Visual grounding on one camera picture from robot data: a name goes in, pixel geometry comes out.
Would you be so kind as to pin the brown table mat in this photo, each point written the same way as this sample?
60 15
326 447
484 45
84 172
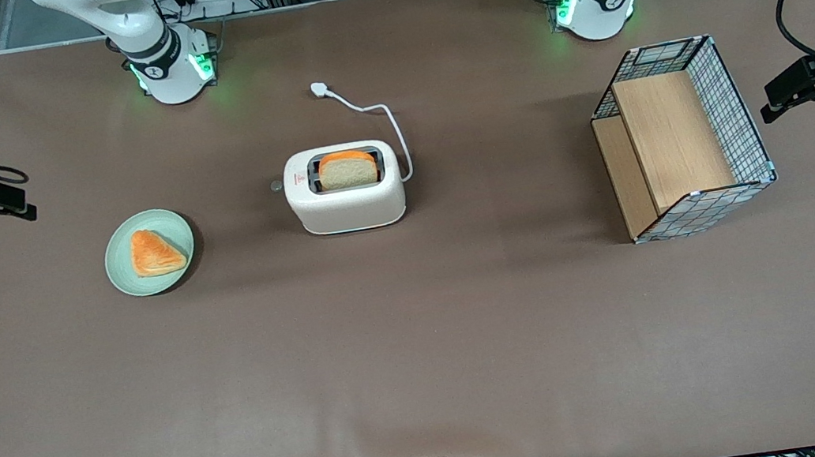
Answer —
425 353

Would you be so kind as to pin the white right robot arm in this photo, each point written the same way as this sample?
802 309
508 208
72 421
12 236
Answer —
160 56

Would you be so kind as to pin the triangular orange toast piece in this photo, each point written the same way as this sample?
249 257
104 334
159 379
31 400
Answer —
154 254

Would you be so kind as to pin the cream white toaster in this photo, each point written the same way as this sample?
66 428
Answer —
353 208

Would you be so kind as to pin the pale green round plate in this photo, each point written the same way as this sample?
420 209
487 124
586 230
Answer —
123 278

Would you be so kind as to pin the bread slice with orange crust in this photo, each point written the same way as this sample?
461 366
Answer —
348 171

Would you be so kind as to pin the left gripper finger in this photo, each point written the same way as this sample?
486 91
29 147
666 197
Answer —
802 84

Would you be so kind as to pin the light wooden shelf board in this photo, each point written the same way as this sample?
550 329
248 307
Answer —
670 136

